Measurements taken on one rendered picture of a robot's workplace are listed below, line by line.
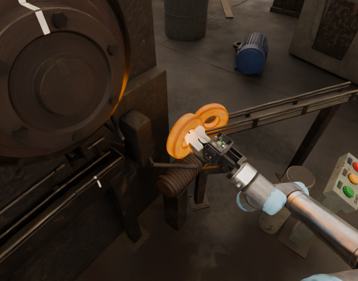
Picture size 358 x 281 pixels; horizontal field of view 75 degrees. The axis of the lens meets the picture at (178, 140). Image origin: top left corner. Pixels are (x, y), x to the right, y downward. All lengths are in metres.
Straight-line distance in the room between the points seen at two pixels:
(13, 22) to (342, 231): 0.76
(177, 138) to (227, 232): 0.92
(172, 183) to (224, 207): 0.63
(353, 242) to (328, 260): 0.99
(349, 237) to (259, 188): 0.22
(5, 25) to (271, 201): 0.68
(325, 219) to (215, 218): 0.91
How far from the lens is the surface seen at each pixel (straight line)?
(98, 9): 0.60
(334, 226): 0.70
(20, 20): 0.46
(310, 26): 3.12
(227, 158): 0.68
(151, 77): 0.97
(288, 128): 2.19
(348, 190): 1.10
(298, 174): 1.17
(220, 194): 1.62
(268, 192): 0.70
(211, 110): 0.96
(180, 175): 1.04
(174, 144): 0.71
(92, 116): 0.59
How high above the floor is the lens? 1.38
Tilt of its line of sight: 47 degrees down
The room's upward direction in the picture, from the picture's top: straight up
